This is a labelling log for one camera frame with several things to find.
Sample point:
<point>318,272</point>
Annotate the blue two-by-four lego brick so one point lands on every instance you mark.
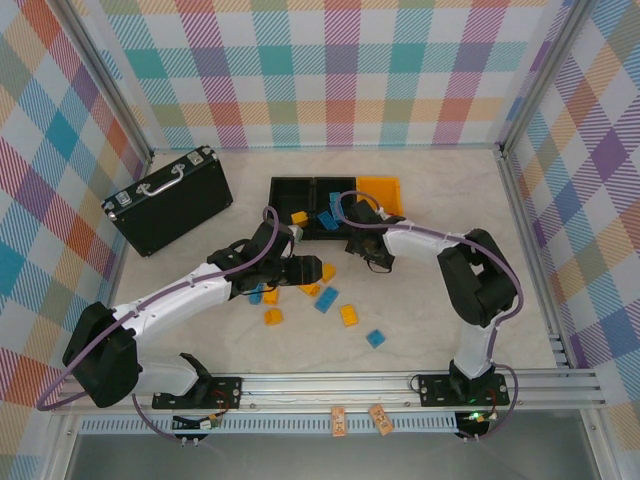
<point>326,300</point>
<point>334,200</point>
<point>327,220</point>

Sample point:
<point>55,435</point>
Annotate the small yellow lego brick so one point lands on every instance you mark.
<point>328,273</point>
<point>300,218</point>
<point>270,297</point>
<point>273,317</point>

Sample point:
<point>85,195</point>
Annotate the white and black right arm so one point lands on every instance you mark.
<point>415,245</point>

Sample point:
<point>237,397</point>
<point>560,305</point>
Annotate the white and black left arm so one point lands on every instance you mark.
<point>170,305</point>

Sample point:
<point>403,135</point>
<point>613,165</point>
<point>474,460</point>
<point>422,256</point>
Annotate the small blue lego brick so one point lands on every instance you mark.
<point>256,299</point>
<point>375,338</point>

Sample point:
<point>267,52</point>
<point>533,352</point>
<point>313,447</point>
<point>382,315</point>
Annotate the yellow plastic bin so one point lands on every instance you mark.
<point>380,190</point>

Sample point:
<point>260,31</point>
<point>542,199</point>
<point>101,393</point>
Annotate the black plastic bin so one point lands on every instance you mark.
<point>287,195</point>
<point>322,187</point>

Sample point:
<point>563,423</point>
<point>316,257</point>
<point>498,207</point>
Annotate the orange paper ticket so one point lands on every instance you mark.
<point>380,420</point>
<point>338,422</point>

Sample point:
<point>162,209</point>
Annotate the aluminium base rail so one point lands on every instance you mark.
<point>325,387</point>

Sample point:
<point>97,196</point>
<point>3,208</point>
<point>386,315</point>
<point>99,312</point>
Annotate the aluminium side rail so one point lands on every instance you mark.
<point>530,225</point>

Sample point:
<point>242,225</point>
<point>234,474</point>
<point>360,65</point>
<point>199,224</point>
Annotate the aluminium frame post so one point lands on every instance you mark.
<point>107,75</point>
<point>542,75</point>

